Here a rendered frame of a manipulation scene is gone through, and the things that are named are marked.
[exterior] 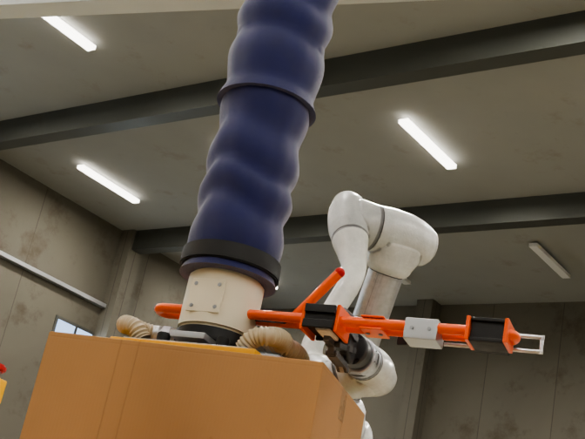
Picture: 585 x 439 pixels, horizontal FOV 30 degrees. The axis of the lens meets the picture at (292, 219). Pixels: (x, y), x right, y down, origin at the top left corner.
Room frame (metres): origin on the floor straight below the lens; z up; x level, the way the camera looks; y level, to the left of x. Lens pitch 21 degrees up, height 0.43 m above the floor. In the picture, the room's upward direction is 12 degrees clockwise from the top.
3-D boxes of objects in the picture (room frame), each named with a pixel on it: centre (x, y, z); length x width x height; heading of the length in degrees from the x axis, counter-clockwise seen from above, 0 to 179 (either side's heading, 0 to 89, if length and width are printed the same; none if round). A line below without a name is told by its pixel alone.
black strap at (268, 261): (2.33, 0.11, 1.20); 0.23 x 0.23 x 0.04
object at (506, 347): (2.07, -0.43, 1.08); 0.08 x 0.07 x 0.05; 65
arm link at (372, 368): (2.43, -0.22, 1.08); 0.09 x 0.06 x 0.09; 65
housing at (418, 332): (2.13, -0.31, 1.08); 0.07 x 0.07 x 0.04; 65
